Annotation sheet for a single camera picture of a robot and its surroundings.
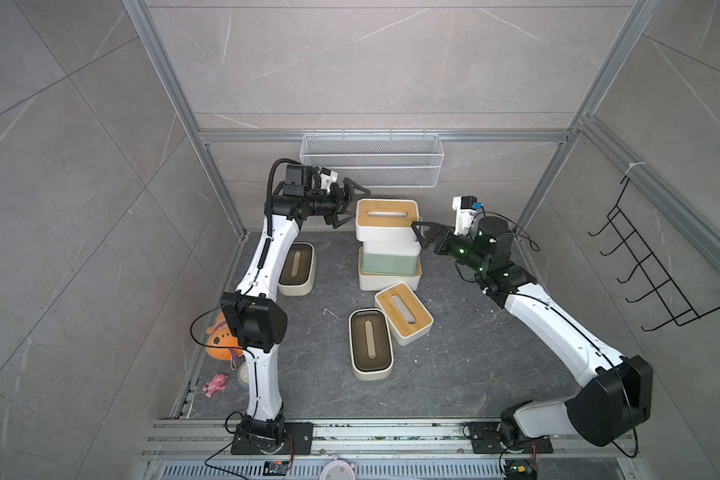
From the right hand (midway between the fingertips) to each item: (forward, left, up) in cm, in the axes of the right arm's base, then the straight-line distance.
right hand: (425, 226), depth 74 cm
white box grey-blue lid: (+3, +8, -12) cm, 14 cm away
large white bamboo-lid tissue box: (+4, +12, -31) cm, 34 cm away
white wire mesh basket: (+38, +11, -4) cm, 39 cm away
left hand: (+8, +14, +2) cm, 17 cm away
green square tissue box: (+11, +7, -29) cm, 32 cm away
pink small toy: (-28, +57, -31) cm, 71 cm away
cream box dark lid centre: (-19, +14, -28) cm, 37 cm away
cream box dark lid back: (+6, +38, -28) cm, 48 cm away
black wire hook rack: (-19, -50, -3) cm, 54 cm away
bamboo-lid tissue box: (-8, +2, -31) cm, 33 cm away
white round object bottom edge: (-48, +23, -32) cm, 62 cm away
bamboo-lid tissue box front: (+7, +9, -4) cm, 12 cm away
